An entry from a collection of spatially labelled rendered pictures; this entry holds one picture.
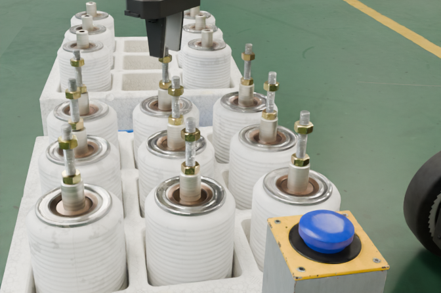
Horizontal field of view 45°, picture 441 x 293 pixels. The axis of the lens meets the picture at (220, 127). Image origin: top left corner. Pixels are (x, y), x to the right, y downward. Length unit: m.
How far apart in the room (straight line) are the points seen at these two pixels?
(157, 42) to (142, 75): 0.41
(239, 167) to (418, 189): 0.32
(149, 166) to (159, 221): 0.12
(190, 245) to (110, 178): 0.16
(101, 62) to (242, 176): 0.45
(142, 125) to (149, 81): 0.38
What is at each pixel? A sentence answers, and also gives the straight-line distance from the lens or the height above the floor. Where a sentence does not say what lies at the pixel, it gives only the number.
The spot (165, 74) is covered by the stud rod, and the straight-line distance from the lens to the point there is 0.75.
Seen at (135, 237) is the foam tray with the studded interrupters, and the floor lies 0.18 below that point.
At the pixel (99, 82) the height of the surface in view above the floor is 0.19.
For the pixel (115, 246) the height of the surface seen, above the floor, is 0.22.
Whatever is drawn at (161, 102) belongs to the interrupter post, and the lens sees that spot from 0.76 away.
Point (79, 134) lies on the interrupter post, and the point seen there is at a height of 0.28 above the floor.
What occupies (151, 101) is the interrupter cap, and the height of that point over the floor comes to 0.25.
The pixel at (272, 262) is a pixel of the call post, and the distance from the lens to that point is 0.43.
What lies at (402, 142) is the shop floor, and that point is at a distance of 1.32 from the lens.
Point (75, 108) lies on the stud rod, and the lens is 0.64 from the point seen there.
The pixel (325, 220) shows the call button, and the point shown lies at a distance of 0.41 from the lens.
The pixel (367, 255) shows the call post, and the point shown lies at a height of 0.31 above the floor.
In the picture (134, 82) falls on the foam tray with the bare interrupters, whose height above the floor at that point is 0.16.
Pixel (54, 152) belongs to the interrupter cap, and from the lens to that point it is 0.67.
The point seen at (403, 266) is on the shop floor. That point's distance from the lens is 0.93.
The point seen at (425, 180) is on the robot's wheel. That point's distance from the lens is 0.87.
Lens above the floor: 0.56
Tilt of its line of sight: 26 degrees down
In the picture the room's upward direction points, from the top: 2 degrees clockwise
